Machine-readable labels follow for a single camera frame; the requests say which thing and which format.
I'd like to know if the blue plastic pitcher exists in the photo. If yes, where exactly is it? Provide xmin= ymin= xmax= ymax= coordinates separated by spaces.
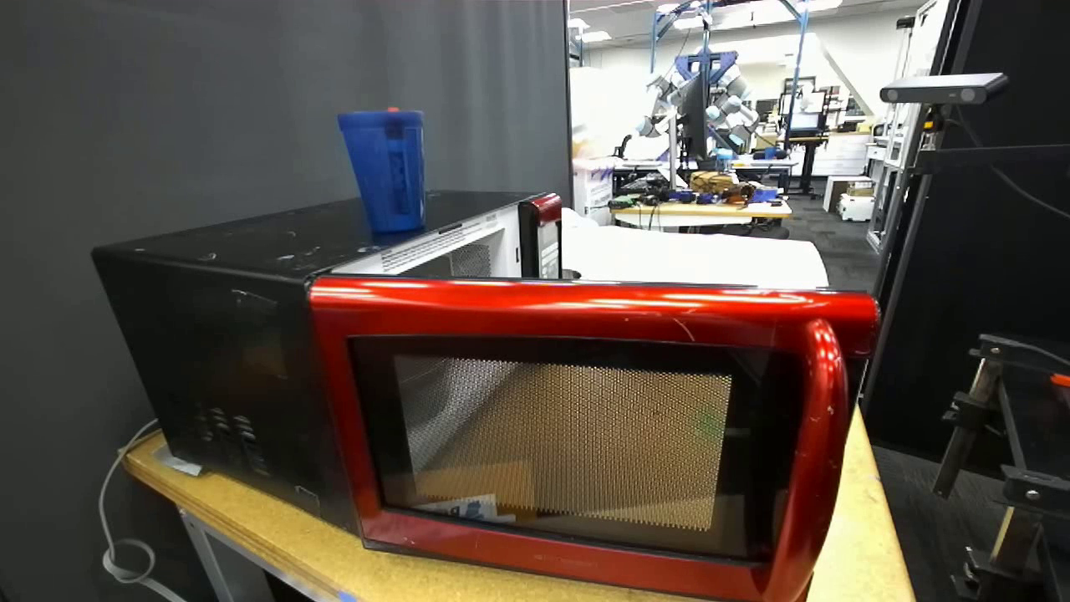
xmin=337 ymin=109 xmax=424 ymax=237

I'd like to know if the black camera on stand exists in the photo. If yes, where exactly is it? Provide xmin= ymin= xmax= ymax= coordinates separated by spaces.
xmin=879 ymin=75 xmax=1008 ymax=109

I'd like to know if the black tripod clamp stand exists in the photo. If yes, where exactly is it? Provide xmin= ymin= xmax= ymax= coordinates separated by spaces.
xmin=932 ymin=335 xmax=1070 ymax=602

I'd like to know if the white power cable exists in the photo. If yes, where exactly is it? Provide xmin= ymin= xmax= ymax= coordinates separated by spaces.
xmin=95 ymin=416 xmax=186 ymax=602

